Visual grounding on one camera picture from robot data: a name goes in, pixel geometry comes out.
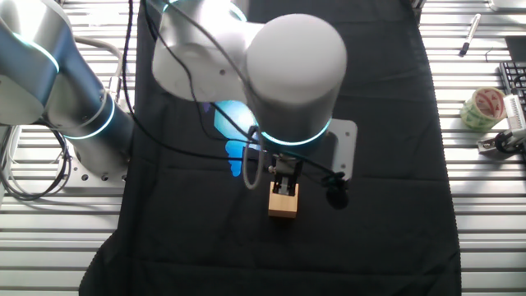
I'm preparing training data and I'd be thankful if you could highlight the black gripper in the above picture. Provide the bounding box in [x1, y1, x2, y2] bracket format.
[269, 154, 305, 196]

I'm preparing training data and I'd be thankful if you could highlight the small wooden block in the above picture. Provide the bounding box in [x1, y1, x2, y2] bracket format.
[267, 181, 300, 220]

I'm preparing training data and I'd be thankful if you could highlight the black cloth with blue print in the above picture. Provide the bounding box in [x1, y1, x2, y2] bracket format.
[78, 0, 464, 296]

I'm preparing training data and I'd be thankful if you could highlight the clear tape roll red print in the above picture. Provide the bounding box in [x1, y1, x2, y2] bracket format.
[459, 86, 507, 133]

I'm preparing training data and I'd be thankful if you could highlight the silver marker pen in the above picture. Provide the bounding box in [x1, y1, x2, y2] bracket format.
[459, 13, 482, 58]

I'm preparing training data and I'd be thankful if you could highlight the black keyboard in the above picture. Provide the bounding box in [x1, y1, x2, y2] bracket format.
[498, 61, 526, 108]

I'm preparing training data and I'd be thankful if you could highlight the black flat panel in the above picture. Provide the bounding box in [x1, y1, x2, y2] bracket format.
[505, 35, 526, 62]

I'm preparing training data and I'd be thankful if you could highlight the grey flat device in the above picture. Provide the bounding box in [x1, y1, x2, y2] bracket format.
[487, 0, 526, 12]

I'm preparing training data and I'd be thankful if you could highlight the black camera cable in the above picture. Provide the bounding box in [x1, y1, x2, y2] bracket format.
[141, 0, 342, 182]

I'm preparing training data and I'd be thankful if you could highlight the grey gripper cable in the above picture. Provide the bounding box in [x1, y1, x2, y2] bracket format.
[241, 123, 267, 192]

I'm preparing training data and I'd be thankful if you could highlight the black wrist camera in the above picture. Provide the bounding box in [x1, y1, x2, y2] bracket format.
[321, 170, 351, 210]

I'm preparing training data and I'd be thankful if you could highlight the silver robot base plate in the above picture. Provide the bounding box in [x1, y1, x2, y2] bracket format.
[57, 141, 129, 194]

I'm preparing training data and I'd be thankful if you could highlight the camera stand with clamp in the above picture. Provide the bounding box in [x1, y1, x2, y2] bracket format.
[476, 129, 526, 160]

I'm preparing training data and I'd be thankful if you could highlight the black cable bundle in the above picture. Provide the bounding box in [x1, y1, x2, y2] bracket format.
[0, 121, 75, 202]

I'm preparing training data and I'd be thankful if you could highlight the silver depth camera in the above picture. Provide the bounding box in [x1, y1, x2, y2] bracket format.
[503, 93, 526, 143]

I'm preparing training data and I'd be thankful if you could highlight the grey base cable with connector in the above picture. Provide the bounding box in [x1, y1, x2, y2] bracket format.
[72, 35, 125, 104]

